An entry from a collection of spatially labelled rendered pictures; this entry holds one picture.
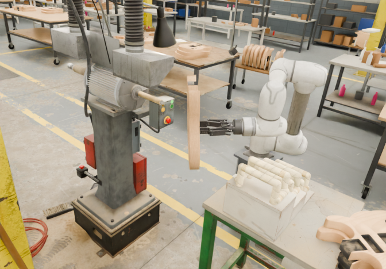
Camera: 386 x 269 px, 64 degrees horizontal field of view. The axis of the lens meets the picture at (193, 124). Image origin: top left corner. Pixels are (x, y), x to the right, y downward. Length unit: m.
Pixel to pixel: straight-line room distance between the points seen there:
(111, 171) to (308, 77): 1.44
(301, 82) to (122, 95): 1.06
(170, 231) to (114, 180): 0.70
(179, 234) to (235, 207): 1.28
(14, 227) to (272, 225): 1.01
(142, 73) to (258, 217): 0.89
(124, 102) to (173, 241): 1.26
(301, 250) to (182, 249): 1.31
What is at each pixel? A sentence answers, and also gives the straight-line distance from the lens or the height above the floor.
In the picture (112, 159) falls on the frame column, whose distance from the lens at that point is 2.22.
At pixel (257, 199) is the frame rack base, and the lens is 1.35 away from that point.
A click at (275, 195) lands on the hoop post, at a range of 1.31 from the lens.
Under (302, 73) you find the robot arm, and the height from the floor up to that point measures 1.45.
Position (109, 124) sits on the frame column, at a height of 1.00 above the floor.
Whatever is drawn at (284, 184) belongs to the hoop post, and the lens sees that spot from 1.37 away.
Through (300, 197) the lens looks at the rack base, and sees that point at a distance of 1.56.
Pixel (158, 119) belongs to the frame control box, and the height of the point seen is 1.00.
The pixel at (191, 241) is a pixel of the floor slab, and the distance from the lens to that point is 2.64.
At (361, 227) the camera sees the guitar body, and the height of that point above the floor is 1.03.
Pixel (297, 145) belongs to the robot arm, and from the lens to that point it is 2.27.
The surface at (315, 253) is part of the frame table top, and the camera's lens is 1.46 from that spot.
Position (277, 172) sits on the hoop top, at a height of 1.20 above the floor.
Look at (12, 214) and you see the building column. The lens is 1.34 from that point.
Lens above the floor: 1.93
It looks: 26 degrees down
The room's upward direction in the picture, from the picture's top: 4 degrees clockwise
